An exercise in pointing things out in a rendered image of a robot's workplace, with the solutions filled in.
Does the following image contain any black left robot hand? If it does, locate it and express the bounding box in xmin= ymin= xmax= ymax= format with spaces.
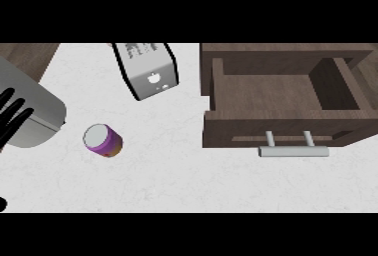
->
xmin=0 ymin=87 xmax=35 ymax=213

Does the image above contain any purple can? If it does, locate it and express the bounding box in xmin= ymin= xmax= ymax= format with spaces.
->
xmin=81 ymin=123 xmax=125 ymax=159

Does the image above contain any brown wooden drawer front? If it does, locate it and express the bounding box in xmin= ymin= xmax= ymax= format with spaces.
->
xmin=201 ymin=109 xmax=378 ymax=150

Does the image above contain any grey rounded appliance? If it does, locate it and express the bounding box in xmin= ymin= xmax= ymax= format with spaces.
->
xmin=0 ymin=55 xmax=68 ymax=150

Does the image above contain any brown wooden panel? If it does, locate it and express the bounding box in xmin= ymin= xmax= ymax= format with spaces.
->
xmin=0 ymin=43 xmax=60 ymax=83

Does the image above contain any silver box with apple print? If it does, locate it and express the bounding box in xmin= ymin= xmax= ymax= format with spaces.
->
xmin=111 ymin=43 xmax=181 ymax=102

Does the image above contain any brown wooden cabinet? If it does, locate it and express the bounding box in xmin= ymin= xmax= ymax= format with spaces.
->
xmin=199 ymin=43 xmax=378 ymax=114

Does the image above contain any pale grey drawer handle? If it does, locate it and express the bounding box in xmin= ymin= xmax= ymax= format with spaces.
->
xmin=258 ymin=130 xmax=331 ymax=158

